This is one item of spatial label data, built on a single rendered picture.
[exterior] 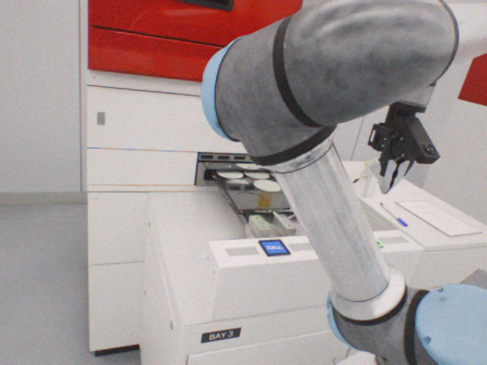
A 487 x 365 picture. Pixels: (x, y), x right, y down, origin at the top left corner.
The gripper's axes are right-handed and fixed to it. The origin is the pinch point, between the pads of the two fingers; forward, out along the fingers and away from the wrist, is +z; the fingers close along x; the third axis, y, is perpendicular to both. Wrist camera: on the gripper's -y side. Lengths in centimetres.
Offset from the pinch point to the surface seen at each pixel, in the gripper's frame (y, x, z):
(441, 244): -3.4, -21.5, 14.2
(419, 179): 207, -265, 87
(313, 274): -4.0, 17.5, 18.8
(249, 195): 39.7, 16.0, 20.7
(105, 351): 62, 60, 107
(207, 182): 57, 25, 24
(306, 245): 1.8, 17.0, 15.0
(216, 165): 57, 23, 17
